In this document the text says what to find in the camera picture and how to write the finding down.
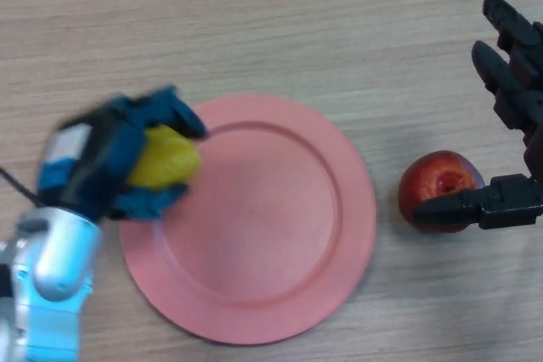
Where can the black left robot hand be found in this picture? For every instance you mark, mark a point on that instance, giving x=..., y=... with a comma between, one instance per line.
x=102, y=158

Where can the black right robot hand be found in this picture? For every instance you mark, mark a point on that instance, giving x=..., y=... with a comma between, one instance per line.
x=522, y=95

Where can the yellow starfruit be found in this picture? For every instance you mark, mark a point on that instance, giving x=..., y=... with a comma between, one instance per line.
x=169, y=158

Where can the pink round plate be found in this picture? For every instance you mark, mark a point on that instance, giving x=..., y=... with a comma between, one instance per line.
x=263, y=235

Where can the red apple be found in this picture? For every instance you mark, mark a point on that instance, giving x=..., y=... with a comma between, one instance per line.
x=424, y=179

